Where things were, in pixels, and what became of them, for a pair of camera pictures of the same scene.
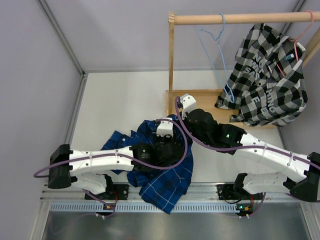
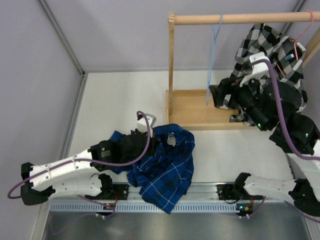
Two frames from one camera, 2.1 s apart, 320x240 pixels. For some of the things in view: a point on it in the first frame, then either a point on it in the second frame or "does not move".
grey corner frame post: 58,29 does not move
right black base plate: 227,192 does not move
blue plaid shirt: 160,188 does not move
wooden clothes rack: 206,100 does not move
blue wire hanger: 218,39 → 213,42
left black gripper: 172,139 → 155,143
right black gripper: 186,120 → 224,88
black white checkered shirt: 266,87 does not move
